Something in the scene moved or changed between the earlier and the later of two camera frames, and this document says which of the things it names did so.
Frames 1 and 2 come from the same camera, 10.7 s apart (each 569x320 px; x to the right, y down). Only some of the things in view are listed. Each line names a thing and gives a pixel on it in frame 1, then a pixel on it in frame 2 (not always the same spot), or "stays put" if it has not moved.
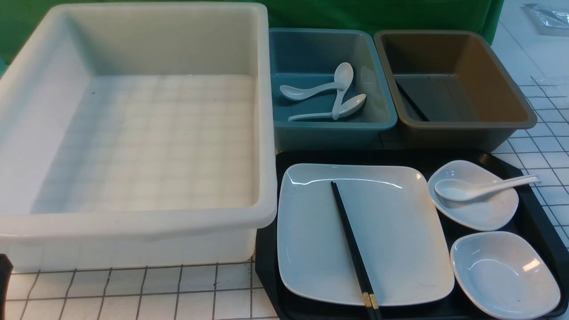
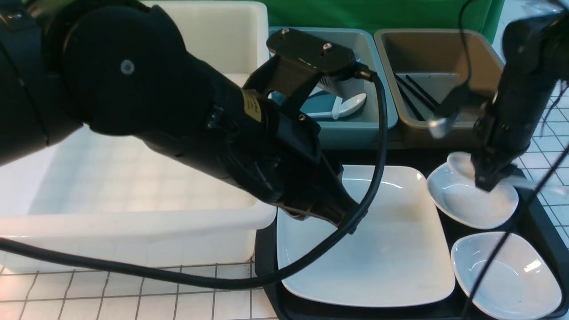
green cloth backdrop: (17, 16) stays put
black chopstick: (357, 253) to (422, 90)
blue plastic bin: (304, 58) stays put
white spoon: (351, 106) stays put
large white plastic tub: (137, 136) stays put
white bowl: (485, 213) stays put
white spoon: (452, 190) to (462, 164)
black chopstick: (365, 292) to (416, 92)
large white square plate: (399, 224) stays put
